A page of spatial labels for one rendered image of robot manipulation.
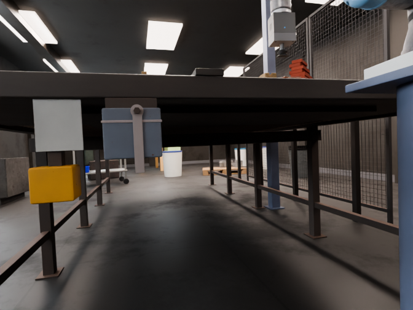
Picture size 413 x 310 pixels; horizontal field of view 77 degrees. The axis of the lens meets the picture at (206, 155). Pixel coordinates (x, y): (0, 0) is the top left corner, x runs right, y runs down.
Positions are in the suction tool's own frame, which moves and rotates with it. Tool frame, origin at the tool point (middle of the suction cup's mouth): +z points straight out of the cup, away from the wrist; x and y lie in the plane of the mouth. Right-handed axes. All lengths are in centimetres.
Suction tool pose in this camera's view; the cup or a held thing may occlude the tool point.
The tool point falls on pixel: (282, 56)
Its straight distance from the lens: 109.7
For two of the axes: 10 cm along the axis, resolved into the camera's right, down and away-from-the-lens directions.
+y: -10.0, 0.4, -0.9
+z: 0.4, 10.0, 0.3
